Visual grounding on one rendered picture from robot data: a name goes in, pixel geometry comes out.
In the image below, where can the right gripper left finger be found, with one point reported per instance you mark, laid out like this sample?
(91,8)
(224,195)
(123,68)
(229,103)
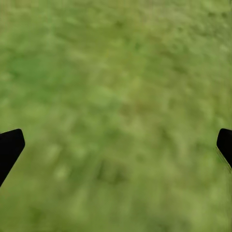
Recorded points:
(11,145)

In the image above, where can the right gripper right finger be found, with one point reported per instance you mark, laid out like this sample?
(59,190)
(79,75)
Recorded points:
(224,143)

